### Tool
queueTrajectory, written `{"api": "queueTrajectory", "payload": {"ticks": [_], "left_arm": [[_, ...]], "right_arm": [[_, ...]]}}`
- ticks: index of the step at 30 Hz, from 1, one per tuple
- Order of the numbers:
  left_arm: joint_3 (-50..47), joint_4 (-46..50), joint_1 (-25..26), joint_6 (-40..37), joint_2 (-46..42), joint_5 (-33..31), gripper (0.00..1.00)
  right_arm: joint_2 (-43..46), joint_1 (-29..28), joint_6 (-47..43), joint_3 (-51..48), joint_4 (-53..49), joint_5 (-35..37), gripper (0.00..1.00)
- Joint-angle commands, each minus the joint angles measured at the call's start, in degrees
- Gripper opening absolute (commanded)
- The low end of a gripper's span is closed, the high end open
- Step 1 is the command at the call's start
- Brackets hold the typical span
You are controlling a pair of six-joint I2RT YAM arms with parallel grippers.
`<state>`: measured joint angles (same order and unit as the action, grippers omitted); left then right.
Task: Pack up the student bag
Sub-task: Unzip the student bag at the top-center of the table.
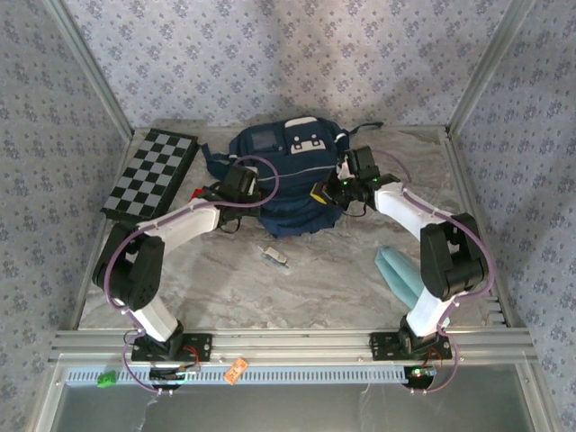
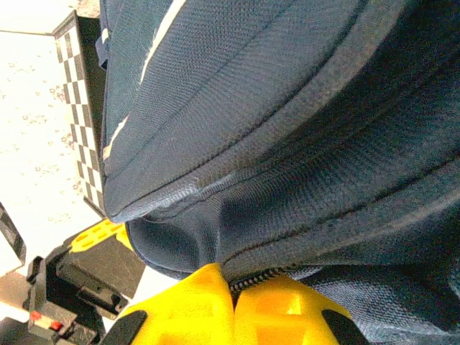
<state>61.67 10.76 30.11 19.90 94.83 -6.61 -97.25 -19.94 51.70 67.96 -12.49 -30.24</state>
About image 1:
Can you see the navy blue backpack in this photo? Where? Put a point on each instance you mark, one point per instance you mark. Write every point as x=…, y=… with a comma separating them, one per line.
x=292, y=202

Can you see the clear plastic compass case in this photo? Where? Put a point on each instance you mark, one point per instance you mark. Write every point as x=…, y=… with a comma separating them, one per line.
x=274, y=258

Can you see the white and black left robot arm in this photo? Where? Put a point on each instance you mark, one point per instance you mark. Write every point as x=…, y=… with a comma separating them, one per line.
x=189, y=225

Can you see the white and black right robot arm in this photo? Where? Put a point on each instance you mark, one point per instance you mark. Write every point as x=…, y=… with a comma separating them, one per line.
x=400, y=207

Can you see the small red cube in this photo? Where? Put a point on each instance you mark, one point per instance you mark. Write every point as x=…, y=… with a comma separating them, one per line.
x=198, y=193

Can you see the light blue fabric pouch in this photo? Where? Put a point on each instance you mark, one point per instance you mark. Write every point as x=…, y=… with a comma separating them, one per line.
x=398, y=274

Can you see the black and grey chessboard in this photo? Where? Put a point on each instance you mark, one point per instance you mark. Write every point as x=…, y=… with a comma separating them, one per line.
x=148, y=175

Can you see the orange paper tag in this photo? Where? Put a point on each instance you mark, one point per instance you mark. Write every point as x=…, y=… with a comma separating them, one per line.
x=236, y=371

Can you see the small green circuit board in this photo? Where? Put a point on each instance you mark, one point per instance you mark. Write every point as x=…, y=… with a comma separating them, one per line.
x=422, y=372

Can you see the grey metal panel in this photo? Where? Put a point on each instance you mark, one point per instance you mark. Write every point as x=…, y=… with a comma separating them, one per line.
x=292, y=409

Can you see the green plug connector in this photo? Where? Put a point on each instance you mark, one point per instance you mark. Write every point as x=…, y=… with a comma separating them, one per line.
x=106, y=380

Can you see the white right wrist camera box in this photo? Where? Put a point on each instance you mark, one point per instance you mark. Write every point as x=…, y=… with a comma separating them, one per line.
x=344, y=165

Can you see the aluminium table side rail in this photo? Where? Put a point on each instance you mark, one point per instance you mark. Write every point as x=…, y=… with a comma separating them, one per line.
x=472, y=189

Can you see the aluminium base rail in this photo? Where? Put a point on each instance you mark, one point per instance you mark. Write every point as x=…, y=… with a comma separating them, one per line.
x=288, y=346

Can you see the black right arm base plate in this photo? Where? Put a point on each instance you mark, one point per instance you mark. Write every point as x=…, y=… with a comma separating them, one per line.
x=382, y=346

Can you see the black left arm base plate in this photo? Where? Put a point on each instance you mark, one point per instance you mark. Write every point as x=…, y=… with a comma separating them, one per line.
x=198, y=346

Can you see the aluminium frame post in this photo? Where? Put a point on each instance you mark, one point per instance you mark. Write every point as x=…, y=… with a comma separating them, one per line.
x=90, y=72
x=488, y=67

